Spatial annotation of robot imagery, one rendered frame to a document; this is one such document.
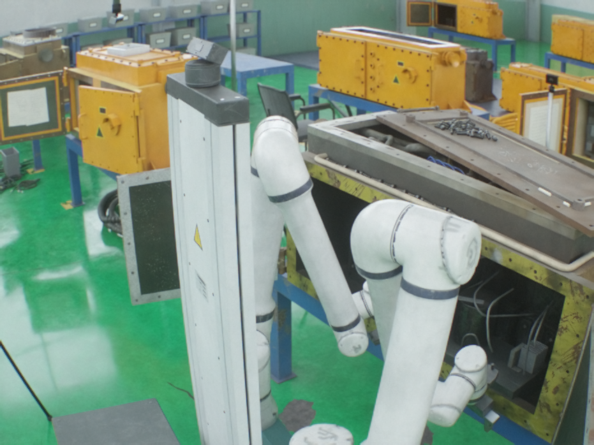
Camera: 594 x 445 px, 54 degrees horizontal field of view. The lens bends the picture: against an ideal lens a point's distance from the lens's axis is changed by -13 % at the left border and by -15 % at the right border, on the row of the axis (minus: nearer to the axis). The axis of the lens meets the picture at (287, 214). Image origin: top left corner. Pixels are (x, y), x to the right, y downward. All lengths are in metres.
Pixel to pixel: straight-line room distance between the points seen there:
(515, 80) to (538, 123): 4.40
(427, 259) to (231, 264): 0.36
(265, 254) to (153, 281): 0.95
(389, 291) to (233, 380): 0.38
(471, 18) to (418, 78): 7.18
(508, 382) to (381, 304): 0.87
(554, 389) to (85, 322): 2.85
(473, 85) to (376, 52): 3.40
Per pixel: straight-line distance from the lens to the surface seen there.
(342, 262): 3.01
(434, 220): 1.20
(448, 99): 6.01
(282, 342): 3.24
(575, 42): 11.39
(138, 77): 4.22
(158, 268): 2.71
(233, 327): 1.33
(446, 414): 1.63
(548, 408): 2.06
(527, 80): 8.77
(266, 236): 1.85
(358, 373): 3.43
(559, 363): 1.95
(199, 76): 1.27
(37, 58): 6.94
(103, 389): 3.39
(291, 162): 1.64
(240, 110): 1.16
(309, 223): 1.70
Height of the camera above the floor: 2.04
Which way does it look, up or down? 23 degrees down
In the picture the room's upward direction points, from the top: 1 degrees counter-clockwise
